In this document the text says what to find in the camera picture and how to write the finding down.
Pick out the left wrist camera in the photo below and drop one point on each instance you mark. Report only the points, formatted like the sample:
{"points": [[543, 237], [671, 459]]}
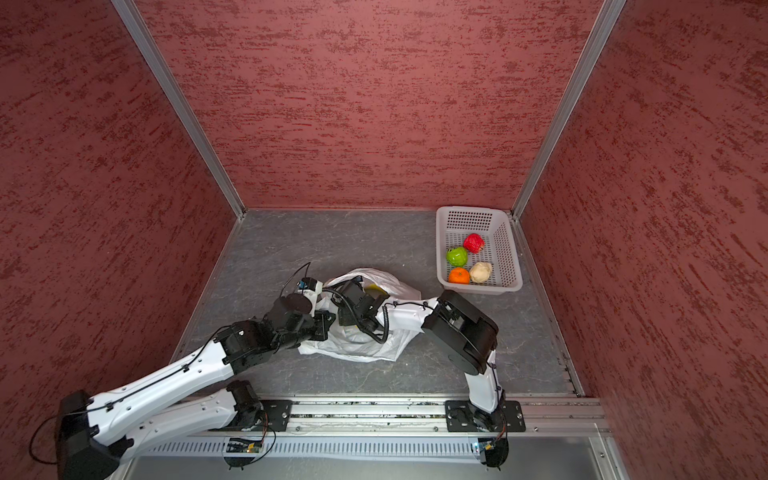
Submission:
{"points": [[309, 286]]}

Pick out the right circuit board under rail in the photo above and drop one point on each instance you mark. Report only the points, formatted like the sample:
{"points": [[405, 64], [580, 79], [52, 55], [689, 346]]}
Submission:
{"points": [[492, 453]]}

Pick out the aluminium front rail frame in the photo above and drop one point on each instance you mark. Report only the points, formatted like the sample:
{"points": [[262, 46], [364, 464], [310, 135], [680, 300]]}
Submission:
{"points": [[410, 428]]}

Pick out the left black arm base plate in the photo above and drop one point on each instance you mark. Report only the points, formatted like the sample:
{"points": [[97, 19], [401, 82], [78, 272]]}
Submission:
{"points": [[260, 416]]}

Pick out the left circuit board under rail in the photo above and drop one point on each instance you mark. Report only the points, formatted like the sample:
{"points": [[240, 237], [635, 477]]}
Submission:
{"points": [[240, 452]]}

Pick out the right aluminium corner post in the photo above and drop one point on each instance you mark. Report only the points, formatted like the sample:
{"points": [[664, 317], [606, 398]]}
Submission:
{"points": [[602, 28]]}

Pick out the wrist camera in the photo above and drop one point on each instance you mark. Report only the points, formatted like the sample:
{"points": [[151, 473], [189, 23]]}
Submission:
{"points": [[309, 286], [355, 292]]}

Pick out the left aluminium corner post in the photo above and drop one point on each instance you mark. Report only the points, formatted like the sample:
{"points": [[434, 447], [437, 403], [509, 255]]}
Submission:
{"points": [[138, 30]]}

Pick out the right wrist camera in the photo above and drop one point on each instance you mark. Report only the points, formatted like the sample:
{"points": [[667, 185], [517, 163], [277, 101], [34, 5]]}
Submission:
{"points": [[355, 292]]}

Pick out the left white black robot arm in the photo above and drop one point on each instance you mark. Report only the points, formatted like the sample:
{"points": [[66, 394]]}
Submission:
{"points": [[202, 391]]}

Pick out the beige toy fruit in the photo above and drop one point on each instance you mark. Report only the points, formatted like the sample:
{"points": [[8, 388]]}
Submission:
{"points": [[481, 272]]}

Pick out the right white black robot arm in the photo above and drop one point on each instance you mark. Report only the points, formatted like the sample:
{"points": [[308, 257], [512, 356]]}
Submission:
{"points": [[466, 335]]}

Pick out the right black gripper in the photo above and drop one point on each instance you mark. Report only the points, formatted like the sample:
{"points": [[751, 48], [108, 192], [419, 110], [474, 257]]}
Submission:
{"points": [[345, 313]]}

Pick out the aluminium corner post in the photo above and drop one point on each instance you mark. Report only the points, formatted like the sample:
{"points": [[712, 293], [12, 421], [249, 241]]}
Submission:
{"points": [[602, 28], [138, 30]]}

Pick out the green toy fruit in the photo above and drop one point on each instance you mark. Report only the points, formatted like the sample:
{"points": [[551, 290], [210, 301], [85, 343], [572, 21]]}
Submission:
{"points": [[457, 257]]}

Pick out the white perforated plastic basket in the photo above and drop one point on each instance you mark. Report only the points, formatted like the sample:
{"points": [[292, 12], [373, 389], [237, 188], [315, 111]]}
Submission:
{"points": [[454, 224]]}

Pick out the red toy fruit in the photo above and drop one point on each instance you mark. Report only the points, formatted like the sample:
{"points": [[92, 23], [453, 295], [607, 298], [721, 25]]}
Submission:
{"points": [[474, 243]]}

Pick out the orange toy fruit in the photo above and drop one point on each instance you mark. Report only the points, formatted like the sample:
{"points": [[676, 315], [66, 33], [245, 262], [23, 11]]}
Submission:
{"points": [[459, 275]]}

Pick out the white plastic bag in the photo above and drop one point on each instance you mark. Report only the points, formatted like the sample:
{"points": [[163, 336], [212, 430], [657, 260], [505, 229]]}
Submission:
{"points": [[348, 343]]}

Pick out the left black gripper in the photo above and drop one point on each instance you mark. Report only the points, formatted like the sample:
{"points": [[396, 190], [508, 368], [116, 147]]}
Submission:
{"points": [[324, 320]]}

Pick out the yellow toy banana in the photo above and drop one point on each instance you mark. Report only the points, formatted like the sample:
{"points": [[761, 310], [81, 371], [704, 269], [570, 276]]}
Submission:
{"points": [[376, 291]]}

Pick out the circuit board under rail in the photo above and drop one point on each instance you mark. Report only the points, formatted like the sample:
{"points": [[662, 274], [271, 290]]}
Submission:
{"points": [[240, 452], [492, 453]]}

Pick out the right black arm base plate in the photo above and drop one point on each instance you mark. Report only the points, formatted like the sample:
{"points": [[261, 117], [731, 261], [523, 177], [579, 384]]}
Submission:
{"points": [[462, 416]]}

